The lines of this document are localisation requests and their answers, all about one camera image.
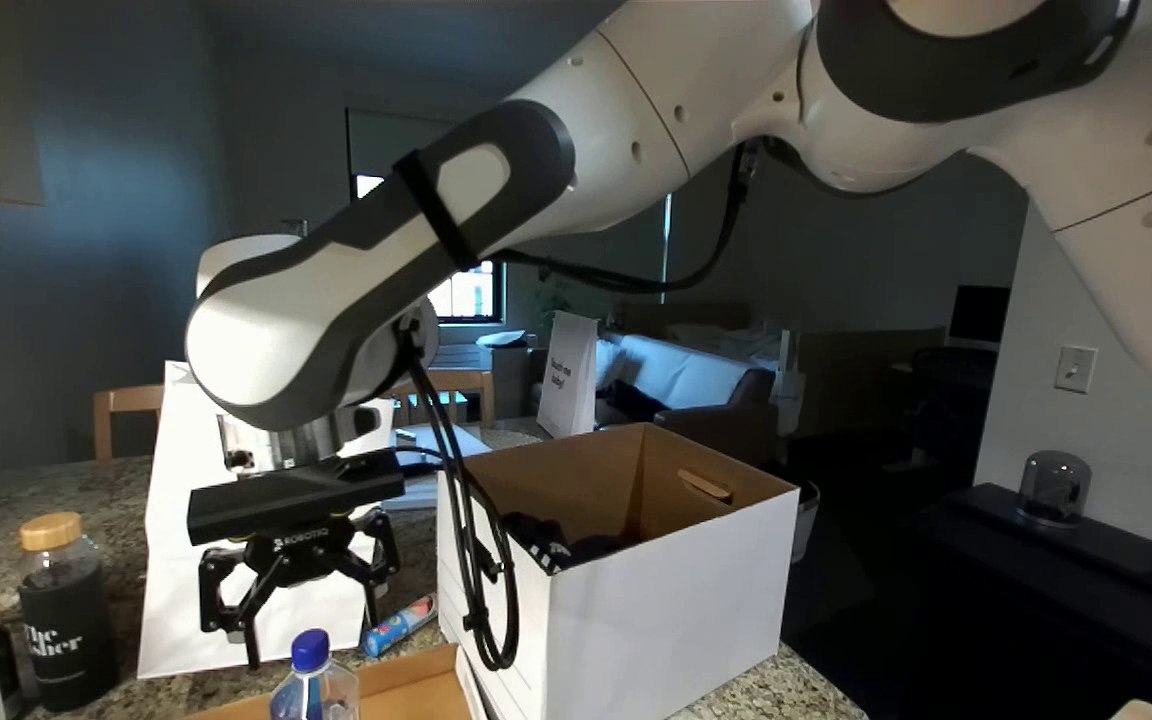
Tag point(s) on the white paper shopping bag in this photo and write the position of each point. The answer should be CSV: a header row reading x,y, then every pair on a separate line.
x,y
179,584

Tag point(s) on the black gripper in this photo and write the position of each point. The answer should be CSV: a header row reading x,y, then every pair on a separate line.
x,y
302,556

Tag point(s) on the white wall switch plate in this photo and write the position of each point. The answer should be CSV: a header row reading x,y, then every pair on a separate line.
x,y
1074,369

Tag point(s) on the dark monitor screen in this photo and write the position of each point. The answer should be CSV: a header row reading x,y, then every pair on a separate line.
x,y
978,314

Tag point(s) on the dark low cabinet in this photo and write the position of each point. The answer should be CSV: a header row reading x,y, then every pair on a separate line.
x,y
1002,615

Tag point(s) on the flat brown cardboard tray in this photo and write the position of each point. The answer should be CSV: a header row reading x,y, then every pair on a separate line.
x,y
402,694

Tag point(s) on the clear bottle with blue cap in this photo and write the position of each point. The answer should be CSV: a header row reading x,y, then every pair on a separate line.
x,y
311,685

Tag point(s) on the dark jar with cork lid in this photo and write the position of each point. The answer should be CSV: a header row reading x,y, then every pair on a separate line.
x,y
61,626

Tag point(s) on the blue and white carton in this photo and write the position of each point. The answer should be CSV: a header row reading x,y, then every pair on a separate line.
x,y
402,626

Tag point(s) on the white paper stack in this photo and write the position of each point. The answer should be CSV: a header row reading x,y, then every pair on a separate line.
x,y
463,442

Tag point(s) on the clear glass jar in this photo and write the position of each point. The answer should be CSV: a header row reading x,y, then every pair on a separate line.
x,y
1054,482

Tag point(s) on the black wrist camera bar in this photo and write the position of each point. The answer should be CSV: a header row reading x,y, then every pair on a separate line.
x,y
289,498

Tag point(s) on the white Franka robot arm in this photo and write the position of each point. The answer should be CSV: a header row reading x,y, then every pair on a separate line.
x,y
737,93

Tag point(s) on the bright window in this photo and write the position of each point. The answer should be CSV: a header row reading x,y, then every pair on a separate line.
x,y
469,298

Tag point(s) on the grey sofa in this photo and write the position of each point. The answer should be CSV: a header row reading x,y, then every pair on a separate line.
x,y
681,374

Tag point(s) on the white cardboard storage box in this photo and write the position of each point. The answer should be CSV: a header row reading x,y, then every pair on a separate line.
x,y
643,615

